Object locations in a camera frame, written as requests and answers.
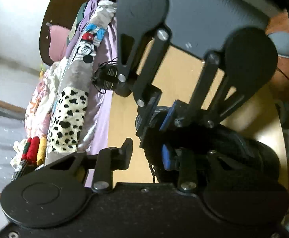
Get black speckled shoelace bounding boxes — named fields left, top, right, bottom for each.
left=148, top=162, right=158, bottom=184

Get black sneaker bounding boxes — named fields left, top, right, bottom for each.
left=91, top=58, right=131, bottom=97
left=134, top=105, right=281, bottom=186

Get grey sneaker under table left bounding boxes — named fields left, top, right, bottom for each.
left=268, top=32, right=289, bottom=59

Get purple bed sheet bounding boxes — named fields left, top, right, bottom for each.
left=84, top=18, right=117, bottom=155

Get pink pillow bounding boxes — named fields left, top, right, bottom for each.
left=48, top=25, right=70, bottom=62

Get folded purple blanket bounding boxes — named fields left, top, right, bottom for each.
left=65, top=0, right=101, bottom=59

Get cartoon patchwork blanket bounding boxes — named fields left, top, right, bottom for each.
left=45, top=0, right=116, bottom=164

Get floral cream quilt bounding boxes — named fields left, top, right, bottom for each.
left=25, top=59, right=67, bottom=138

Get folded yellow garment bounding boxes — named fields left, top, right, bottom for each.
left=36, top=138, right=47, bottom=166

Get dark wooden headboard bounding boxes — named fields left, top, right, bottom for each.
left=39, top=0, right=88, bottom=66

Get folded red clothes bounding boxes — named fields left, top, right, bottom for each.
left=21, top=136, right=40, bottom=165

